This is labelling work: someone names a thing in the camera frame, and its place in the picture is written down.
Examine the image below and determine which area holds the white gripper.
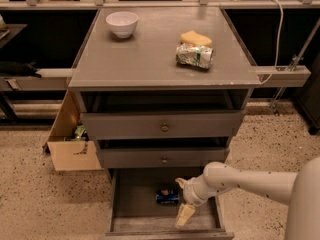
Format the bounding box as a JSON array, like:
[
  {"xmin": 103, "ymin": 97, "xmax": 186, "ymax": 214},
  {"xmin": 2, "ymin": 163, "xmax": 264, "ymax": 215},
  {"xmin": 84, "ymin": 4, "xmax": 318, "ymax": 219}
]
[{"xmin": 175, "ymin": 175, "xmax": 217, "ymax": 227}]

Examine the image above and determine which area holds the blue pepsi can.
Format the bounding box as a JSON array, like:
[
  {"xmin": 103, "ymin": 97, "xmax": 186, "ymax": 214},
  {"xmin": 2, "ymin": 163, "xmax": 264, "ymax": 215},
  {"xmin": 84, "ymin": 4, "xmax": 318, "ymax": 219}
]
[{"xmin": 156, "ymin": 189, "xmax": 179, "ymax": 204}]

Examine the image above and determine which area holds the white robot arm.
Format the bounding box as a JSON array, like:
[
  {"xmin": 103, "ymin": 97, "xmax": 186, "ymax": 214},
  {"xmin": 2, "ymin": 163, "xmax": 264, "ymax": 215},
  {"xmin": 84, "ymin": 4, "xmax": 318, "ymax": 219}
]
[{"xmin": 175, "ymin": 157, "xmax": 320, "ymax": 240}]

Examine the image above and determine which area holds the grey open bottom drawer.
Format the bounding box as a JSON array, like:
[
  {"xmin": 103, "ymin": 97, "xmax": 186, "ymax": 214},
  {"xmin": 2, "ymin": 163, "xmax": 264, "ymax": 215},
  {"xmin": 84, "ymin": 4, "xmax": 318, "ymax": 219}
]
[{"xmin": 99, "ymin": 167, "xmax": 234, "ymax": 240}]

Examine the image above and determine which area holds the grey middle drawer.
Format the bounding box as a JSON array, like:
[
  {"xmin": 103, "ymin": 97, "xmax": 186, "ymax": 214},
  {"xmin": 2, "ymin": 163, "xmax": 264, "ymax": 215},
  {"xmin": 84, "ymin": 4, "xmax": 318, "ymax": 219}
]
[{"xmin": 97, "ymin": 147, "xmax": 230, "ymax": 168}]

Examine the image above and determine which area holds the grey top drawer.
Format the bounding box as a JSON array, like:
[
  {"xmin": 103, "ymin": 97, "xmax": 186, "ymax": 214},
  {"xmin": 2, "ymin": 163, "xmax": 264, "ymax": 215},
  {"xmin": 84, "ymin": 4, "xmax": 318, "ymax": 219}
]
[{"xmin": 81, "ymin": 111, "xmax": 243, "ymax": 140}]

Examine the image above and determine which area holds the grey drawer cabinet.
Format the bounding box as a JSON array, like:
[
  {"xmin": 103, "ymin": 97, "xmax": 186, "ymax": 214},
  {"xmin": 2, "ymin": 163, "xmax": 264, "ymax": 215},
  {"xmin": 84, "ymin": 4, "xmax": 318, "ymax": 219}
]
[{"xmin": 68, "ymin": 5, "xmax": 262, "ymax": 240}]

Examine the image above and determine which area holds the crushed green white can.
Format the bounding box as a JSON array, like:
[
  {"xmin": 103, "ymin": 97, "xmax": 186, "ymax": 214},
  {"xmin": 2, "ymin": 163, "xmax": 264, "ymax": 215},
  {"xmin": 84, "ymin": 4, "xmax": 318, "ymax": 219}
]
[{"xmin": 176, "ymin": 43, "xmax": 213, "ymax": 69}]

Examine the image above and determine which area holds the cardboard box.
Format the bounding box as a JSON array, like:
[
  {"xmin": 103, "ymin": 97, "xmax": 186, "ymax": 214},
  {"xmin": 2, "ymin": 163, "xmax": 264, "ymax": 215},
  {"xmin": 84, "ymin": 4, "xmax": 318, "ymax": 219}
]
[{"xmin": 44, "ymin": 91, "xmax": 101, "ymax": 171}]

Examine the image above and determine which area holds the green item in box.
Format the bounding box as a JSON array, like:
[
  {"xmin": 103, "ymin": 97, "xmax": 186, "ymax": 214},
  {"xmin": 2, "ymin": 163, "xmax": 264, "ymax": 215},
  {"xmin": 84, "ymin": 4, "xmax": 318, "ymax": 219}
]
[{"xmin": 72, "ymin": 125, "xmax": 87, "ymax": 141}]

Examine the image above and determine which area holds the yellow sponge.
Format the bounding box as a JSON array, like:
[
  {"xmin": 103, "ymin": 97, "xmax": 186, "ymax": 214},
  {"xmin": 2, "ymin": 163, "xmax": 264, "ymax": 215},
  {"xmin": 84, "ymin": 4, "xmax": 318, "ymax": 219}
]
[{"xmin": 180, "ymin": 31, "xmax": 212, "ymax": 47}]

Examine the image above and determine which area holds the white ceramic bowl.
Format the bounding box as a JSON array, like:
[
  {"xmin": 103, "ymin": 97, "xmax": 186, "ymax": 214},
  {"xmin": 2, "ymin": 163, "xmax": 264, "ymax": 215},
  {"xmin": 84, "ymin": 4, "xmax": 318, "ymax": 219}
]
[{"xmin": 106, "ymin": 11, "xmax": 138, "ymax": 38}]

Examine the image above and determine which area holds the black cloth on shelf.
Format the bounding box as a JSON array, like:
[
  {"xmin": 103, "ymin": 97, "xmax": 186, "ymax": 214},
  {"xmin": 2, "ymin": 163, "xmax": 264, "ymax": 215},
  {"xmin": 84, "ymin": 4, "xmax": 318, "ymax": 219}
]
[{"xmin": 0, "ymin": 61, "xmax": 41, "ymax": 78}]

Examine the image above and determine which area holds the white cable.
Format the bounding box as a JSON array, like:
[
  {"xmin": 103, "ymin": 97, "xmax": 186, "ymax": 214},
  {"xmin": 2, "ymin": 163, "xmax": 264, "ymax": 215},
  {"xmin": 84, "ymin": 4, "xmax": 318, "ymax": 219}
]
[{"xmin": 260, "ymin": 0, "xmax": 285, "ymax": 85}]

